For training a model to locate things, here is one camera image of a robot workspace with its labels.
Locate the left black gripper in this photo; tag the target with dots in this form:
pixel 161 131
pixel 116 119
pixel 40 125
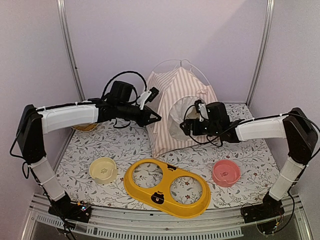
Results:
pixel 144 120

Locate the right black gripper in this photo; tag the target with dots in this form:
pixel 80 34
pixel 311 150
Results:
pixel 194 122

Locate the pink striped pet tent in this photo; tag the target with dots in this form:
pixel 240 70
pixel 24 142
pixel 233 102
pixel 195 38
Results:
pixel 178 91

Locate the pink pet bowl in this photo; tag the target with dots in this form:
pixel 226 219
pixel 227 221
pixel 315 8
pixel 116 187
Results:
pixel 225 173

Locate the white tent pole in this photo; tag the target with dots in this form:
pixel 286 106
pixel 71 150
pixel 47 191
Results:
pixel 180 62

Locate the cream pet bowl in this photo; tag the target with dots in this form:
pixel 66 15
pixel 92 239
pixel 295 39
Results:
pixel 103 170

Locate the yellow double bowl holder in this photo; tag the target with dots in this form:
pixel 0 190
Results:
pixel 160 197

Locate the brown checkered mat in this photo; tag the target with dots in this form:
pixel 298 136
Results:
pixel 193 115

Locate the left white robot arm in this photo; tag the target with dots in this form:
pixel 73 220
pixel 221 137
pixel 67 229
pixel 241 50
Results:
pixel 112 105

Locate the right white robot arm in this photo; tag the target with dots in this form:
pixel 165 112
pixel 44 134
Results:
pixel 301 134

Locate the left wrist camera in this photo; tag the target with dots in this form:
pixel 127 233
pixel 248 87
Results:
pixel 146 96

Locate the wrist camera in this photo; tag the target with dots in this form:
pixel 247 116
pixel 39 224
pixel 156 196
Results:
pixel 201 109
pixel 146 96

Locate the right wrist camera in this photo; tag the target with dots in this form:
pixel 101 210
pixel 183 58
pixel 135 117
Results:
pixel 201 109

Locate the front aluminium rail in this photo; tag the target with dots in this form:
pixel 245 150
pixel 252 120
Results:
pixel 108 223

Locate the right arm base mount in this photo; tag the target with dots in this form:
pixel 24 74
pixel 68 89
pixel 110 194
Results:
pixel 269 208

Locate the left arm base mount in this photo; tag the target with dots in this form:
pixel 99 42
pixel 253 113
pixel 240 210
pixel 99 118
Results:
pixel 66 209

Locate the left aluminium frame post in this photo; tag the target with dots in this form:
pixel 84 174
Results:
pixel 62 13

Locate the aluminium frame post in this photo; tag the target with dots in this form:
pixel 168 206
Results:
pixel 62 13
pixel 268 19

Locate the right aluminium frame post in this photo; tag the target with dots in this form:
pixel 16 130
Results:
pixel 268 19

